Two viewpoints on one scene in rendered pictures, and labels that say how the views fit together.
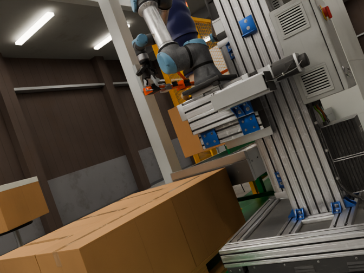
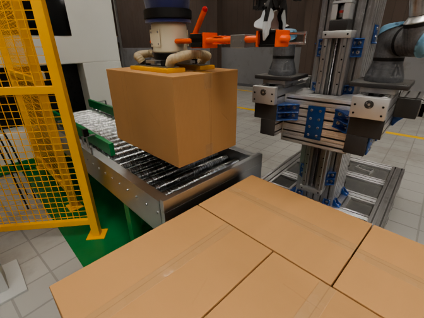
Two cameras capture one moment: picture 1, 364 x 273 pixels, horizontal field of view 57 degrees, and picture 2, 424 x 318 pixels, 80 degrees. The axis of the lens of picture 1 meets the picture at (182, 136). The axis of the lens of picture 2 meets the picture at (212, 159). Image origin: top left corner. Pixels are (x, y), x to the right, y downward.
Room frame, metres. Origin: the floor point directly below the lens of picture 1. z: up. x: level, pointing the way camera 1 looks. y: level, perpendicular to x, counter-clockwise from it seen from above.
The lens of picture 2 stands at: (2.34, 1.04, 1.20)
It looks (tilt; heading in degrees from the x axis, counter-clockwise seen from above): 24 degrees down; 277
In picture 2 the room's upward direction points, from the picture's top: 1 degrees counter-clockwise
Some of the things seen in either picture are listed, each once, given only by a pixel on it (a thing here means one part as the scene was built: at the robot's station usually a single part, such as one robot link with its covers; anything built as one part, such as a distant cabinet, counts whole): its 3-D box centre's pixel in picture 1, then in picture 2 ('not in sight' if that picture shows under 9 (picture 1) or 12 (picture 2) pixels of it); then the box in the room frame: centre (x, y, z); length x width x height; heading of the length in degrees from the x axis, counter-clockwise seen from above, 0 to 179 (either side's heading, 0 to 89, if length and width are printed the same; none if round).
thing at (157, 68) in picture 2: not in sight; (155, 65); (2.76, -0.23, 1.11); 0.34 x 0.10 x 0.05; 141
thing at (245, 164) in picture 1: (210, 180); (219, 195); (2.44, -0.09, 0.48); 0.70 x 0.03 x 0.15; 51
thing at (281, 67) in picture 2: not in sight; (282, 64); (2.12, -0.51, 1.09); 0.15 x 0.15 x 0.10
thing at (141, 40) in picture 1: (143, 41); not in sight; (2.16, 0.02, 1.51); 0.11 x 0.11 x 0.08; 16
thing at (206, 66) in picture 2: not in sight; (186, 62); (2.64, -0.38, 1.11); 0.34 x 0.10 x 0.05; 141
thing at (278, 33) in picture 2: (151, 89); (272, 38); (2.24, 0.08, 1.21); 0.08 x 0.07 x 0.05; 141
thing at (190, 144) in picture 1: (215, 119); (171, 107); (2.72, -0.31, 0.89); 0.60 x 0.40 x 0.40; 142
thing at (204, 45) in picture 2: (183, 84); (204, 40); (2.51, -0.15, 1.21); 0.10 x 0.08 x 0.06; 51
